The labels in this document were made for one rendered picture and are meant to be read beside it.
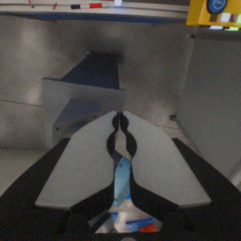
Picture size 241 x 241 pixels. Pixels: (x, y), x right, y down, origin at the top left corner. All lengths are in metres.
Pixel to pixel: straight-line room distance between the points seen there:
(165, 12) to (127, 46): 0.88
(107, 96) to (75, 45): 1.06
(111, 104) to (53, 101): 0.22
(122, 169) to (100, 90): 0.30
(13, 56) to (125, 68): 1.07
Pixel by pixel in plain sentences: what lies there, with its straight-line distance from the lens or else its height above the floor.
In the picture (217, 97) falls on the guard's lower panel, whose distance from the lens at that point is 1.23.
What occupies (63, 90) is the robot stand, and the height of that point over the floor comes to 1.00.
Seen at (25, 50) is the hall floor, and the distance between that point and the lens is 1.75.
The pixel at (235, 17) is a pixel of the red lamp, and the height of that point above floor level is 1.08.
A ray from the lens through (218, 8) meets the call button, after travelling 0.53.
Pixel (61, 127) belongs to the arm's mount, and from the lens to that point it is 0.46.
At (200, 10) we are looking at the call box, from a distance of 0.52.
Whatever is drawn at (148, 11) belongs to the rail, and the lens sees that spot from 0.69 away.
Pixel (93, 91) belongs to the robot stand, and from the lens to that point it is 0.57.
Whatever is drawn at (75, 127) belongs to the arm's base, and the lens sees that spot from 0.47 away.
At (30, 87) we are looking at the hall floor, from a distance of 1.84.
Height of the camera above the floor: 1.54
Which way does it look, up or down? 60 degrees down
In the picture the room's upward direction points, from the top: 176 degrees clockwise
